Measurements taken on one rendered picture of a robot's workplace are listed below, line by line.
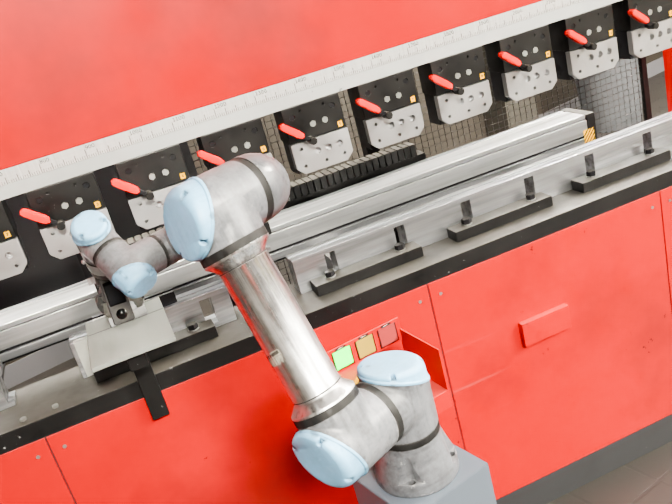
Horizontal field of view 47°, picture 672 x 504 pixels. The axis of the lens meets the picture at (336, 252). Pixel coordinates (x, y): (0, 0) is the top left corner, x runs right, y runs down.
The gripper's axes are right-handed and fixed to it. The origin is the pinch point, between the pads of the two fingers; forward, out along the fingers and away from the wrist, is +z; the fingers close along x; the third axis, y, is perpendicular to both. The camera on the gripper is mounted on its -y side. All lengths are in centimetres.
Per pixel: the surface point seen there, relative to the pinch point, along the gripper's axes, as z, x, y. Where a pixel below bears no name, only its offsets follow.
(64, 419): 6.2, 20.5, -16.7
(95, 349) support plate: -7.7, 8.4, -10.2
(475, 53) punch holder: -23, -102, 23
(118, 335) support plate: -5.8, 3.1, -8.0
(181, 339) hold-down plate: 6.5, -9.6, -8.4
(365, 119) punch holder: -18, -69, 18
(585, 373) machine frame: 42, -113, -48
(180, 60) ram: -37, -30, 35
